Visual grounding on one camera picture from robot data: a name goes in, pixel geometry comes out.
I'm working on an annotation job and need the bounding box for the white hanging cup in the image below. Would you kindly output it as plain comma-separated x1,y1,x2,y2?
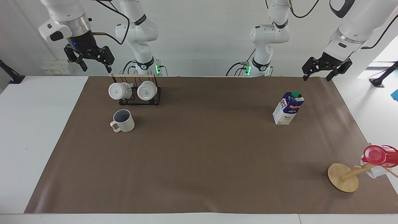
137,81,158,101
108,82,133,101

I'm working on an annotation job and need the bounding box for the milk carton with green cap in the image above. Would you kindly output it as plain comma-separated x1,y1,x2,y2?
272,91,305,126

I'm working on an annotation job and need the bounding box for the white mug with dark inside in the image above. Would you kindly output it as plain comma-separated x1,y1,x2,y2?
110,109,136,133

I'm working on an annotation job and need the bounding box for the red cup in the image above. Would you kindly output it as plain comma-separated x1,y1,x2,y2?
361,145,398,168

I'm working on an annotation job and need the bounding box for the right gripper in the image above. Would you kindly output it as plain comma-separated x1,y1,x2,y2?
64,30,115,74

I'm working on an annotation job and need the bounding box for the black wire cup rack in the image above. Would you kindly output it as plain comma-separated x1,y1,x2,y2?
109,73,162,106

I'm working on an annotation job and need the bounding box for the black cable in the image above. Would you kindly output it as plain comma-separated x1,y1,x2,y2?
287,0,321,18
93,0,130,45
123,60,138,75
225,48,257,77
361,15,398,49

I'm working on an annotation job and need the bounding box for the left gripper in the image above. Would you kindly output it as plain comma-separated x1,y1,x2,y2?
302,51,353,82

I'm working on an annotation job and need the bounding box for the black stand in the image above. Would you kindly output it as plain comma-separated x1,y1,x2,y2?
369,61,398,88
0,59,25,85

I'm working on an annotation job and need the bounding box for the wooden mug tree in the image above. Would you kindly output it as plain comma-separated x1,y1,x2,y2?
327,143,398,193

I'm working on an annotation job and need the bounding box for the small white cup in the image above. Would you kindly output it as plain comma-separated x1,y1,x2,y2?
360,154,388,179

